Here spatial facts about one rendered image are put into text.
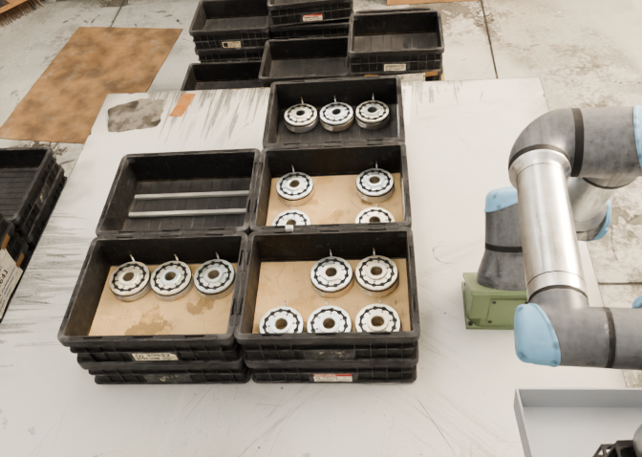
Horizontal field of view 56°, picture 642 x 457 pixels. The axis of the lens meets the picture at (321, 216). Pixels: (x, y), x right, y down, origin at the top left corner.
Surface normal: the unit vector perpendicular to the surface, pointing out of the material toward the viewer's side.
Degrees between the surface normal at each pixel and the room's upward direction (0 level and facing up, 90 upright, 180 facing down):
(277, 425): 0
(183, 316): 0
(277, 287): 0
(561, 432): 17
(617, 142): 49
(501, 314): 90
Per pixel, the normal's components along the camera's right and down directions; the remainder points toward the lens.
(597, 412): -0.09, -0.84
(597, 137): -0.22, -0.03
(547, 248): -0.39, -0.69
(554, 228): -0.07, -0.71
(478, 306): -0.07, 0.76
